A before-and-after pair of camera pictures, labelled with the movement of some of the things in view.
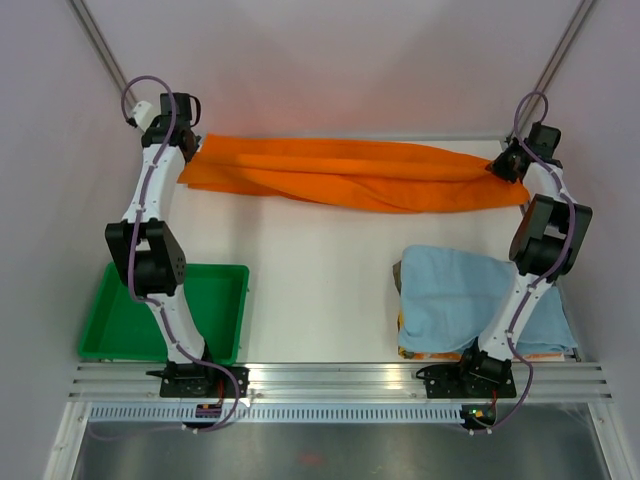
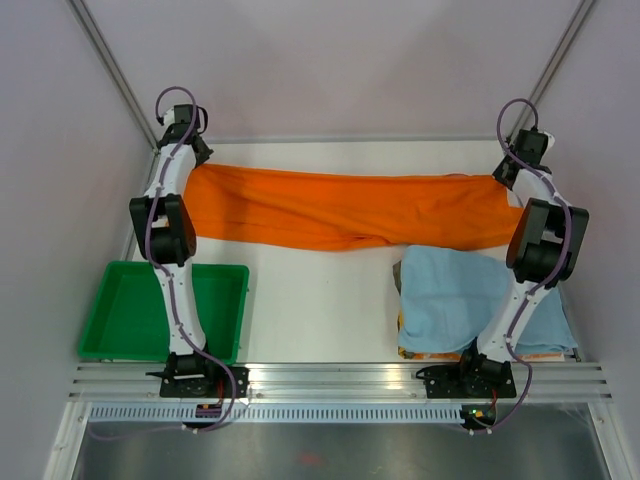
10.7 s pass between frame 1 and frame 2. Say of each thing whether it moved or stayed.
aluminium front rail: stayed
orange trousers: moved
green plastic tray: stayed
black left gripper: moved
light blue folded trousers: stayed
